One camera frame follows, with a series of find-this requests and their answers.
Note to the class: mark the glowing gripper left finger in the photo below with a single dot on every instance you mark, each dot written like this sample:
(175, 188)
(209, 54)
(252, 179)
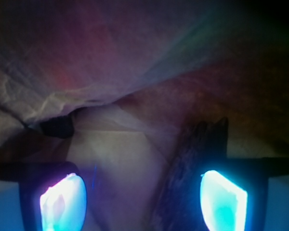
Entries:
(41, 197)

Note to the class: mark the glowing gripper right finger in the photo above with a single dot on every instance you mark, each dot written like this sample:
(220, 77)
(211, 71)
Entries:
(245, 194)

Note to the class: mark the dark wood chip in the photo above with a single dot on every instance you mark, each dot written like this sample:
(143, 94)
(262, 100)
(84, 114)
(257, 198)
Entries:
(178, 205)

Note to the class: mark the brown paper bag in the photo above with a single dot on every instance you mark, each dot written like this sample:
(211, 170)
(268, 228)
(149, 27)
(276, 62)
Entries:
(118, 87)

